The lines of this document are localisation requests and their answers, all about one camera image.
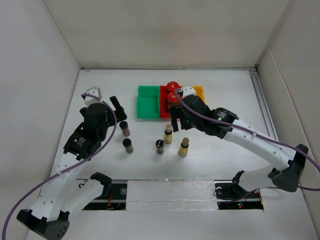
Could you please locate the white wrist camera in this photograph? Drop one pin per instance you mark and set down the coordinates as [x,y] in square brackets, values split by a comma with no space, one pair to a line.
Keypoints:
[188,90]
[92,95]

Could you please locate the taped black-cap spice bottle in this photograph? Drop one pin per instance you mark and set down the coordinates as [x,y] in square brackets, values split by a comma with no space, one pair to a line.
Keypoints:
[160,144]

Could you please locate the aluminium table rail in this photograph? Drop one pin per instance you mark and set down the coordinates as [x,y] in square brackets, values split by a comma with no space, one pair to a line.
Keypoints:
[268,121]

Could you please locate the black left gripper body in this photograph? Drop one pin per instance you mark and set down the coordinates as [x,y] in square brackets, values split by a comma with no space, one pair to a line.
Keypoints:
[103,134]

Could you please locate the red-lid chili sauce jar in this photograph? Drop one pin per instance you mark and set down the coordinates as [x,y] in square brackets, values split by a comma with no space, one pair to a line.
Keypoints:
[172,86]

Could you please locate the green plastic bin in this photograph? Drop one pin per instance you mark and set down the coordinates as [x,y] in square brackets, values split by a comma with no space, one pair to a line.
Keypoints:
[148,102]

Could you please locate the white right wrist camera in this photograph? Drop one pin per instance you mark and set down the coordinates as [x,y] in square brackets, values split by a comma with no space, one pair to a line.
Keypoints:
[188,90]

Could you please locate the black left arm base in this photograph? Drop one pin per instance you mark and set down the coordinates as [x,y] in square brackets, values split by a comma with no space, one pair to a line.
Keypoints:
[112,199]

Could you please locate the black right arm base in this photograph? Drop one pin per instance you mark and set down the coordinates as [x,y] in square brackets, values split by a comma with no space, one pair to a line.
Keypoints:
[230,196]

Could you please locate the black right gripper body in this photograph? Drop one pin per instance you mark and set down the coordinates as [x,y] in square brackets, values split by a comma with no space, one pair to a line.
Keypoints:
[187,122]

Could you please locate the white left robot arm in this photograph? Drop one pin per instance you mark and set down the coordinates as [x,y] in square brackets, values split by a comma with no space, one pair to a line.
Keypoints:
[49,217]

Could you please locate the yellow plastic bin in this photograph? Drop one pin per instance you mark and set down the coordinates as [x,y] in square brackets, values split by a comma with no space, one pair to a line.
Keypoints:
[200,92]

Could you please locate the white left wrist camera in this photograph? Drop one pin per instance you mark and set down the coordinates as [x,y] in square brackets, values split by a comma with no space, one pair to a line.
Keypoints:
[92,95]

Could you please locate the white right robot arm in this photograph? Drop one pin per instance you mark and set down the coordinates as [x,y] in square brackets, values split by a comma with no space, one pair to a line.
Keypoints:
[285,164]

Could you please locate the yellow-label oil bottle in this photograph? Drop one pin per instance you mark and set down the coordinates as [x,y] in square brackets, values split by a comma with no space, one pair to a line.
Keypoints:
[184,146]
[168,134]

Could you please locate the red plastic bin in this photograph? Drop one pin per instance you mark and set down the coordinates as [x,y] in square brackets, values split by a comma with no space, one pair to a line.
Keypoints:
[164,111]

